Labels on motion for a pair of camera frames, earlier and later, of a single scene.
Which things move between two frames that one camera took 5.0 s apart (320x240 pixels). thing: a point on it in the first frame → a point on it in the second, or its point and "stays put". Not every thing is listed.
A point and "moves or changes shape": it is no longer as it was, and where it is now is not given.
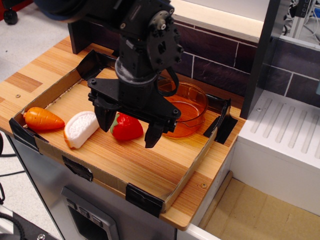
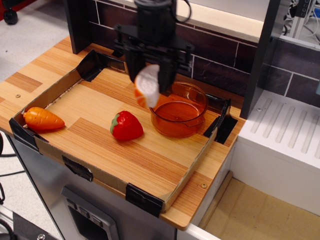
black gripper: [141, 98] → [156, 34]
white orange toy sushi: [79, 126] moves or changes shape
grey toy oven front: [80, 209] stays put
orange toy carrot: [37, 118] stays put
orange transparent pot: [191, 101] stays put
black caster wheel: [10, 16] stays put
